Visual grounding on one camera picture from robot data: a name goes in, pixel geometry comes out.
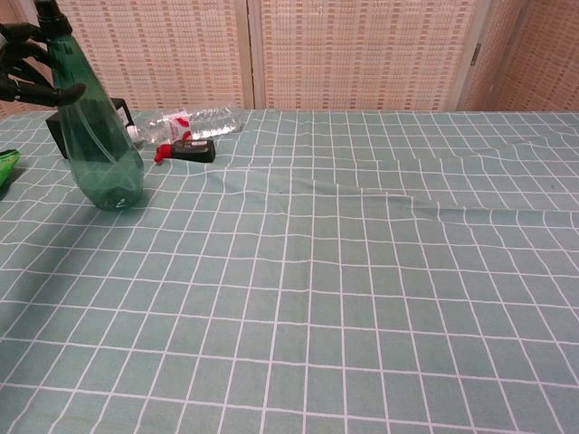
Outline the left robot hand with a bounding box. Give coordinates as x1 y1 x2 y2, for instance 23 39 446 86
0 21 87 108

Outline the green translucent spray bottle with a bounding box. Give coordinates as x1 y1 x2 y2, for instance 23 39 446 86
34 0 145 212

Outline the clear plastic water bottle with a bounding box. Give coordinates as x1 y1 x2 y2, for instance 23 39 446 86
126 106 245 144

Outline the black cube box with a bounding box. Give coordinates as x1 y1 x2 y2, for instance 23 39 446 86
45 97 133 160

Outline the green snack packet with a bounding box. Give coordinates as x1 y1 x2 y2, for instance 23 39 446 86
0 148 23 191

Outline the small black device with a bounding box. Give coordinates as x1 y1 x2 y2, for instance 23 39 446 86
153 138 216 165

